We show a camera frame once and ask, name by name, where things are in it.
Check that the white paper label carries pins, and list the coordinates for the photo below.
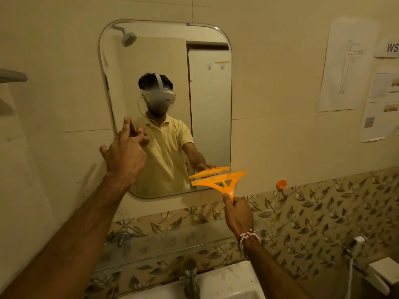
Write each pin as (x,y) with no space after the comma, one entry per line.
(388,48)

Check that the orange plastic squeegee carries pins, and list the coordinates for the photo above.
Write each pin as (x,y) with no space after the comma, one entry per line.
(215,181)

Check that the person's right forearm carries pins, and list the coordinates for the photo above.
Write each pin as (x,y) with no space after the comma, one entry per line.
(274,277)

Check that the white ceramic sink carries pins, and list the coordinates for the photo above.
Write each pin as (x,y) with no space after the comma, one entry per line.
(227,283)

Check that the person's left hand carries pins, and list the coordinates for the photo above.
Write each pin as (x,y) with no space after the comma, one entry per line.
(124,158)

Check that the orange wall hook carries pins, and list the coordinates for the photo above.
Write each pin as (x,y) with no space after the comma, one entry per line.
(281,184)

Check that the rounded wall mirror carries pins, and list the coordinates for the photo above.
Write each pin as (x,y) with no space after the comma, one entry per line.
(209,105)

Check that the chrome shelf bracket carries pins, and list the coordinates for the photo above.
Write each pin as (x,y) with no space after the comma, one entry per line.
(121,238)

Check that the person's left forearm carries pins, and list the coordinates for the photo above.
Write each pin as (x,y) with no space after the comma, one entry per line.
(62,246)

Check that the white toilet paper holder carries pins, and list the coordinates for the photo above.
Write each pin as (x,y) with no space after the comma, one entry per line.
(383,270)

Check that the person's right hand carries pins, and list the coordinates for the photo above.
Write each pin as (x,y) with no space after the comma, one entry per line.
(240,216)

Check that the metal towel bar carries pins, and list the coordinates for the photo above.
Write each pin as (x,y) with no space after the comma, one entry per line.
(12,75)

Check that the paper with figure drawing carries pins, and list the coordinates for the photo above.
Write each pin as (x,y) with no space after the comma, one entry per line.
(346,65)

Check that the printed paper sheet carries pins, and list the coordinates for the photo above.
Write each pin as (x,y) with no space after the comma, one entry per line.
(378,115)

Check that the frosted glass shelf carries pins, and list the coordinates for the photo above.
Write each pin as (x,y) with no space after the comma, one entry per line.
(174,242)

